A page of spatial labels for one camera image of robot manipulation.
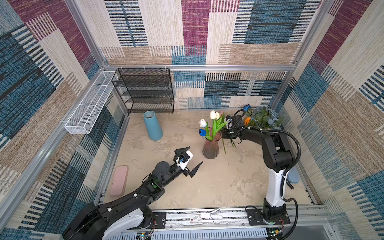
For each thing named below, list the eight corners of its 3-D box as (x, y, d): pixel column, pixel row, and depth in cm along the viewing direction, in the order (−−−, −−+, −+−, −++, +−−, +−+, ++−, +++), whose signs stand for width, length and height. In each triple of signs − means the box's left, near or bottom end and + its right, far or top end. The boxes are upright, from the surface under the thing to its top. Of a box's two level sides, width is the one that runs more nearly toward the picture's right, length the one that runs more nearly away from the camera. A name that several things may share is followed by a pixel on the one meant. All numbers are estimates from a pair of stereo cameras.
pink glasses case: (111, 196, 83) (108, 194, 81) (116, 168, 93) (114, 166, 91) (124, 194, 84) (122, 193, 81) (128, 167, 94) (127, 164, 91)
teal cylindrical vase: (149, 140, 105) (141, 120, 89) (152, 130, 110) (144, 110, 94) (162, 140, 105) (156, 120, 89) (163, 130, 110) (158, 110, 94)
